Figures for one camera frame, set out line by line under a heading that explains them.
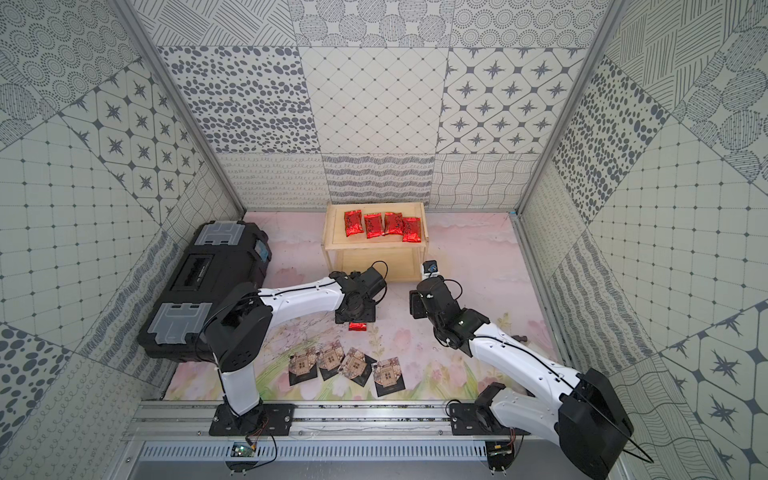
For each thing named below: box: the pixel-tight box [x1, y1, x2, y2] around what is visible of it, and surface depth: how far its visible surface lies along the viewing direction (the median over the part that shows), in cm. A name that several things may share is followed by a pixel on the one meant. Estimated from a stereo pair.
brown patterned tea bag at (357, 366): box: [340, 347, 377, 387], surface depth 84 cm
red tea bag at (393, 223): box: [383, 212, 403, 236], surface depth 88 cm
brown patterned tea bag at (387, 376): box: [372, 356, 406, 397], surface depth 83 cm
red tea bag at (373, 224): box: [364, 212, 383, 239], surface depth 88 cm
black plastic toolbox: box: [137, 220, 272, 362], surface depth 82 cm
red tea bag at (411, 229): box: [402, 217, 422, 243], surface depth 85 cm
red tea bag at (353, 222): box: [344, 210, 364, 237], surface depth 88 cm
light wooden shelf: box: [322, 202, 429, 282], surface depth 88 cm
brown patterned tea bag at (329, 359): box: [318, 339, 345, 381], surface depth 85 cm
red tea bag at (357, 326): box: [348, 322, 367, 331], surface depth 92 cm
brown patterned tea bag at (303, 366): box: [288, 349, 319, 386], surface depth 84 cm
